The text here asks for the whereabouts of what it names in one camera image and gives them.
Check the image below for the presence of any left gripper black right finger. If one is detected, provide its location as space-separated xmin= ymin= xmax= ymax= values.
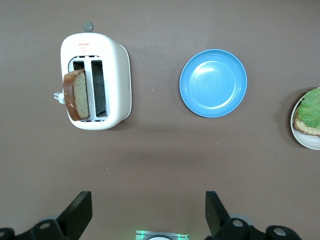
xmin=204 ymin=191 xmax=305 ymax=240

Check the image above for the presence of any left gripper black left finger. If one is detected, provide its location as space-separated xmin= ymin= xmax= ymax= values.
xmin=0 ymin=191 xmax=93 ymax=240

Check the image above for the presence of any brown bread slice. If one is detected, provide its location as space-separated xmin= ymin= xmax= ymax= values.
xmin=62 ymin=68 xmax=90 ymax=122
xmin=292 ymin=112 xmax=320 ymax=137

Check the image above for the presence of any green lettuce leaf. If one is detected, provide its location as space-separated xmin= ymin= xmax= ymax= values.
xmin=297 ymin=87 xmax=320 ymax=128

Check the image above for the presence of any beige plate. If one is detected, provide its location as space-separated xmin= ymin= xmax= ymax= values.
xmin=290 ymin=87 xmax=320 ymax=151

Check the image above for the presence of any blue plate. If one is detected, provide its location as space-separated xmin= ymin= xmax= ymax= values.
xmin=179 ymin=48 xmax=248 ymax=119

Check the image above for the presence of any brown table cover sheet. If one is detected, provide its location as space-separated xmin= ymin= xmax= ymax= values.
xmin=0 ymin=0 xmax=320 ymax=240

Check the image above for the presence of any white toaster power plug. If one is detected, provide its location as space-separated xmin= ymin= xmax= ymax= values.
xmin=53 ymin=91 xmax=66 ymax=106

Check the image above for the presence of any white toaster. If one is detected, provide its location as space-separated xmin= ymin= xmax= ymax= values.
xmin=59 ymin=21 xmax=133 ymax=131

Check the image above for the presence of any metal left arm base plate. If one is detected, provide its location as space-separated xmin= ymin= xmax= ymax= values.
xmin=135 ymin=230 xmax=190 ymax=240

